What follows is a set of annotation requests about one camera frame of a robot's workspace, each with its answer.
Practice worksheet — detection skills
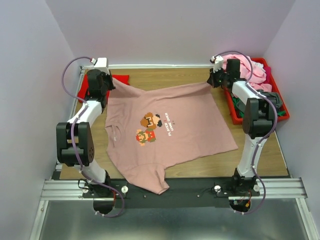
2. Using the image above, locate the dusty pink graphic t-shirt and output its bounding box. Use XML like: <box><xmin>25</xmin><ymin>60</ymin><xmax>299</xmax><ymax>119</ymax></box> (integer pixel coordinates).
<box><xmin>105</xmin><ymin>79</ymin><xmax>237</xmax><ymax>195</ymax></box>

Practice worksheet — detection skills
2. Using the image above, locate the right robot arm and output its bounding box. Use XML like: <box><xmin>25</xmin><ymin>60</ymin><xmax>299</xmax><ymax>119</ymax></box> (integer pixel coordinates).
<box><xmin>207</xmin><ymin>55</ymin><xmax>278</xmax><ymax>197</ymax></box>

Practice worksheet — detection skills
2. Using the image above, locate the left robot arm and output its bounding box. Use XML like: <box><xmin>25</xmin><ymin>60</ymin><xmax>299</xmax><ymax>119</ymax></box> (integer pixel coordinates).
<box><xmin>56</xmin><ymin>69</ymin><xmax>116</xmax><ymax>198</ymax></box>

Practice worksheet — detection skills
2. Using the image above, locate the folded red t-shirt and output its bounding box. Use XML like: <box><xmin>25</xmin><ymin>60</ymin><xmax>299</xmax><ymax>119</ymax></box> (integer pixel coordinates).
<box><xmin>77</xmin><ymin>74</ymin><xmax>130</xmax><ymax>99</ymax></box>

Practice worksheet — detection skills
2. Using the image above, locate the green t-shirt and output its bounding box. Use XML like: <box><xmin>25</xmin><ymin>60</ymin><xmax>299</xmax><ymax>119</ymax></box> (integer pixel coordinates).
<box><xmin>231</xmin><ymin>96</ymin><xmax>286</xmax><ymax>118</ymax></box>

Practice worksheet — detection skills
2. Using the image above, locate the light pink t-shirt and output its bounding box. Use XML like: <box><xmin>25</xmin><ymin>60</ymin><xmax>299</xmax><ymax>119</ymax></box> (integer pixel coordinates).
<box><xmin>223</xmin><ymin>54</ymin><xmax>272</xmax><ymax>92</ymax></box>

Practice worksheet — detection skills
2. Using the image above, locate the white printed t-shirt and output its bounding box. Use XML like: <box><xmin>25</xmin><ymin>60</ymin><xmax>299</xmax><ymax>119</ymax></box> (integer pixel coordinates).
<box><xmin>252</xmin><ymin>61</ymin><xmax>266</xmax><ymax>73</ymax></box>

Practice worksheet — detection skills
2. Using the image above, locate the red plastic bin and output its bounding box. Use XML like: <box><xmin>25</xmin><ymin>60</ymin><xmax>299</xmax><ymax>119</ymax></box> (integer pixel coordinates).
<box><xmin>223</xmin><ymin>54</ymin><xmax>290</xmax><ymax>125</ymax></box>

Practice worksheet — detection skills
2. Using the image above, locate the magenta t-shirt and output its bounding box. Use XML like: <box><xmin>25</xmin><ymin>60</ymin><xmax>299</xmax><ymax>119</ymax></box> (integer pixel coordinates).
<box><xmin>263</xmin><ymin>65</ymin><xmax>271</xmax><ymax>84</ymax></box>

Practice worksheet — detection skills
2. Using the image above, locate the grey t-shirt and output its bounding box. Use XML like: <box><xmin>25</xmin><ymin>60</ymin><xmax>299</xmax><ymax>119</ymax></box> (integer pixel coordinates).
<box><xmin>260</xmin><ymin>91</ymin><xmax>283</xmax><ymax>110</ymax></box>

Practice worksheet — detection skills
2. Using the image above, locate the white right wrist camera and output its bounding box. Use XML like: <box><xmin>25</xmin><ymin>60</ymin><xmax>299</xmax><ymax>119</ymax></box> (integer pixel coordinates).
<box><xmin>210</xmin><ymin>55</ymin><xmax>224</xmax><ymax>73</ymax></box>

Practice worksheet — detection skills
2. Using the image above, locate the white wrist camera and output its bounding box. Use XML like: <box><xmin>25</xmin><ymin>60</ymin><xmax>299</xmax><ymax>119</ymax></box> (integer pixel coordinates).
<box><xmin>210</xmin><ymin>55</ymin><xmax>224</xmax><ymax>73</ymax></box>
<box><xmin>90</xmin><ymin>57</ymin><xmax>110</xmax><ymax>75</ymax></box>

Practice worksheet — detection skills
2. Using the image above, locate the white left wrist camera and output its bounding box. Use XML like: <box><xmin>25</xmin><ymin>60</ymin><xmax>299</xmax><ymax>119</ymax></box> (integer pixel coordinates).
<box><xmin>90</xmin><ymin>57</ymin><xmax>110</xmax><ymax>75</ymax></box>

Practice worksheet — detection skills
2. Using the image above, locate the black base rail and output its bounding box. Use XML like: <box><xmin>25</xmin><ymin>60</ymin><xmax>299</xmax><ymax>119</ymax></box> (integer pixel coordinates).
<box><xmin>78</xmin><ymin>177</ymin><xmax>262</xmax><ymax>212</ymax></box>

